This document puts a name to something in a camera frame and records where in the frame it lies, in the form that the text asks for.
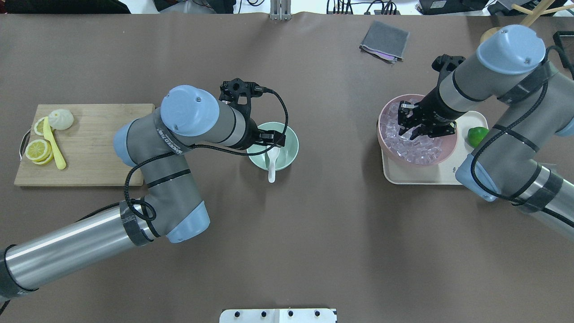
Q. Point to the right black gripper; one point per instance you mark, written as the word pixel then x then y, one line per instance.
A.
pixel 431 110

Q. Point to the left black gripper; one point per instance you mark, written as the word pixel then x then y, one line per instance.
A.
pixel 251 140

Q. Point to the white ceramic spoon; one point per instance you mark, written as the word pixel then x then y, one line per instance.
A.
pixel 272 156

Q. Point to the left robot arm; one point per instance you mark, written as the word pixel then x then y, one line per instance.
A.
pixel 160 195

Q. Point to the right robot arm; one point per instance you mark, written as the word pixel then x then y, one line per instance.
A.
pixel 513 66

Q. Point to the mint green bowl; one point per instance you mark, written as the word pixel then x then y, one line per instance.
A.
pixel 287 154

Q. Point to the pile of clear ice cubes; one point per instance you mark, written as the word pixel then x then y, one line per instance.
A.
pixel 422 150

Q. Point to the pink bowl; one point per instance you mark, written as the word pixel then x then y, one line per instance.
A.
pixel 412 98

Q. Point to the cream plastic tray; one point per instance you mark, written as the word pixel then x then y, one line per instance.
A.
pixel 400 172

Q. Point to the green lime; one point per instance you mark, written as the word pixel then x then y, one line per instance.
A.
pixel 475 135

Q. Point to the grey folded cloth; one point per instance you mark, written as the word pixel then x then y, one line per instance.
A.
pixel 385 41

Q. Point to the wooden cup stand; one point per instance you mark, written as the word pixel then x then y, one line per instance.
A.
pixel 540 9

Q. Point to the wooden cutting board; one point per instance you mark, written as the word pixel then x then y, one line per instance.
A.
pixel 87 147

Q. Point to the white steamed bun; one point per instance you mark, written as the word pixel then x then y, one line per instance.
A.
pixel 60 119

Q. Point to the bottom lemon slice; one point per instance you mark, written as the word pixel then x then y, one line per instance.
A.
pixel 44 161

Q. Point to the yellow plastic knife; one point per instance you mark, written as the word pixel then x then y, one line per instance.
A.
pixel 57 155

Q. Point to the lemon slice under knife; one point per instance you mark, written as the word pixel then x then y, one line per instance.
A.
pixel 39 126

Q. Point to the top lemon slice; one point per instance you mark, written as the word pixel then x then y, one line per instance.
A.
pixel 38 150

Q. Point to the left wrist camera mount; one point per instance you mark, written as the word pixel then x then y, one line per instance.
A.
pixel 239 95

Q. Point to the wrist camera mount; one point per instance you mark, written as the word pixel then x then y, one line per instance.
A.
pixel 445 65
pixel 239 95

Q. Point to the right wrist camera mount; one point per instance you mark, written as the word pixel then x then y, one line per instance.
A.
pixel 445 65

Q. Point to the black frame tray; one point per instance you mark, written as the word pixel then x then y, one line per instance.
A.
pixel 565 41

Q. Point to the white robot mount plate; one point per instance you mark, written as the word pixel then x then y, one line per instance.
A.
pixel 279 315

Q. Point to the metal board handle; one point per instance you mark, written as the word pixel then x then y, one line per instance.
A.
pixel 23 144

